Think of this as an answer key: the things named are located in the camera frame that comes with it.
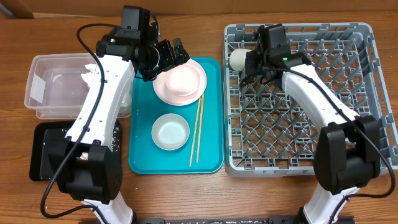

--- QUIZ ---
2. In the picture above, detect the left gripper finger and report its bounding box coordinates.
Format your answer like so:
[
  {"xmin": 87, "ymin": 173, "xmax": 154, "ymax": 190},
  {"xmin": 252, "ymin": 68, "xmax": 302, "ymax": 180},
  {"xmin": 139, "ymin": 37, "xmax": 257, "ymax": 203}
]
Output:
[
  {"xmin": 152, "ymin": 60, "xmax": 188, "ymax": 81},
  {"xmin": 173, "ymin": 38, "xmax": 190, "ymax": 62}
]

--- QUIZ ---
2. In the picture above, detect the white cup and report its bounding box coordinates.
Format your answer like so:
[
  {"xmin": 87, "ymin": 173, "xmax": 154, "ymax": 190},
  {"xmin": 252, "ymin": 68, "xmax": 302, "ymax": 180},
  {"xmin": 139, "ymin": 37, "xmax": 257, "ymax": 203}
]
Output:
[{"xmin": 229, "ymin": 49, "xmax": 250, "ymax": 72}]

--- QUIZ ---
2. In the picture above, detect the large pink plate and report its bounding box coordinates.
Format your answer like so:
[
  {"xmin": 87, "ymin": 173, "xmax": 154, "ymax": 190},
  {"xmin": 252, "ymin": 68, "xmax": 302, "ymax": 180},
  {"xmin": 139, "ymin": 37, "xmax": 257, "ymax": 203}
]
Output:
[{"xmin": 153, "ymin": 59, "xmax": 207, "ymax": 106}]

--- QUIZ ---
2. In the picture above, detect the wooden chopstick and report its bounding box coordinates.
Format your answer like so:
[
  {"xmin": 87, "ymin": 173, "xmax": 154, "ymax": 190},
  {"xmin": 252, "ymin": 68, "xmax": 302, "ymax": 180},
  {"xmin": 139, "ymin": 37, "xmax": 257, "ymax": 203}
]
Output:
[
  {"xmin": 189, "ymin": 97, "xmax": 202, "ymax": 167},
  {"xmin": 196, "ymin": 94, "xmax": 205, "ymax": 163}
]

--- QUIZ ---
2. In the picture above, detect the white napkin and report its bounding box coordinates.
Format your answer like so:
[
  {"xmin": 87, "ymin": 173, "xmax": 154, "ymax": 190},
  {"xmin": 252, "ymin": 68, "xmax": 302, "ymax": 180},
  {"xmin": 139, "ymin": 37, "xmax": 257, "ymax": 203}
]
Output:
[{"xmin": 81, "ymin": 63, "xmax": 132, "ymax": 108}]

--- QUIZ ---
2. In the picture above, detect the grey bowl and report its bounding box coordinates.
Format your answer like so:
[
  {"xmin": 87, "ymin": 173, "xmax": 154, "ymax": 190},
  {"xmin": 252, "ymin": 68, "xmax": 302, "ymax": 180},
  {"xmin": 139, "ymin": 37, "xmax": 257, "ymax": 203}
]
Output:
[{"xmin": 151, "ymin": 113, "xmax": 190, "ymax": 151}]

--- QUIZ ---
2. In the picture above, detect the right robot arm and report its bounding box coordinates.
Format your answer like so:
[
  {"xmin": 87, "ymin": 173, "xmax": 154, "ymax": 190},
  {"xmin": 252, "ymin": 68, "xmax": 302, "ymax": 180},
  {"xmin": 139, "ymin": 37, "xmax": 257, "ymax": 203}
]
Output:
[{"xmin": 240, "ymin": 24, "xmax": 381, "ymax": 223}]

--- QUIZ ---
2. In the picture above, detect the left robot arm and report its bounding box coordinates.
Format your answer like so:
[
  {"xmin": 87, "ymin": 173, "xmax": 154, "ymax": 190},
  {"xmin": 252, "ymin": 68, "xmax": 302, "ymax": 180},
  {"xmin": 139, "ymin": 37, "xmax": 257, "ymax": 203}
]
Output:
[{"xmin": 44, "ymin": 6, "xmax": 189, "ymax": 223}]

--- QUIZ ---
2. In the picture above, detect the grey dishwasher rack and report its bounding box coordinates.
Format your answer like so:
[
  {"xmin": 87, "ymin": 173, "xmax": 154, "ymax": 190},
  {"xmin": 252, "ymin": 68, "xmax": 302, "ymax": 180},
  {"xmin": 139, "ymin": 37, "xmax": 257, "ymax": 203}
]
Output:
[{"xmin": 223, "ymin": 22, "xmax": 397, "ymax": 177}]

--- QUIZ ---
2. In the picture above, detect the teal plastic tray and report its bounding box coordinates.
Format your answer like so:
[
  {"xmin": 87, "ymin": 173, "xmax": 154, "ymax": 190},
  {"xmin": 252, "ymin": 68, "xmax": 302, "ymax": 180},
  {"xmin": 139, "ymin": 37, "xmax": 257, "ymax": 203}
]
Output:
[{"xmin": 128, "ymin": 57, "xmax": 224, "ymax": 175}]

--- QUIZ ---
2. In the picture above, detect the clear plastic bin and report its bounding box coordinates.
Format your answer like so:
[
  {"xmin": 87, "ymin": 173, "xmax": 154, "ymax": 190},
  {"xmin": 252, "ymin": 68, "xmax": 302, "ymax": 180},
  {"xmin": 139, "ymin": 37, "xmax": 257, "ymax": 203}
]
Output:
[{"xmin": 24, "ymin": 53, "xmax": 134, "ymax": 120}]

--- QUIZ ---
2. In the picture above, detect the black plastic tray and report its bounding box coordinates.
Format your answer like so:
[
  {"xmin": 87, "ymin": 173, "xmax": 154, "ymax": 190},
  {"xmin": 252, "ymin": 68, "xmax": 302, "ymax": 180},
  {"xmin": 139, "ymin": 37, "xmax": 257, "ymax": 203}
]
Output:
[{"xmin": 29, "ymin": 119, "xmax": 120, "ymax": 181}]

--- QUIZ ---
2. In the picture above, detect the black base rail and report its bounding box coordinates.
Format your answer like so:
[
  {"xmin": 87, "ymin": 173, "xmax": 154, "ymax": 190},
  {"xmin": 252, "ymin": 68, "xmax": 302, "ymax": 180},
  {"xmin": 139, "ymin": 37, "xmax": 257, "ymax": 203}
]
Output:
[{"xmin": 133, "ymin": 215, "xmax": 355, "ymax": 224}]

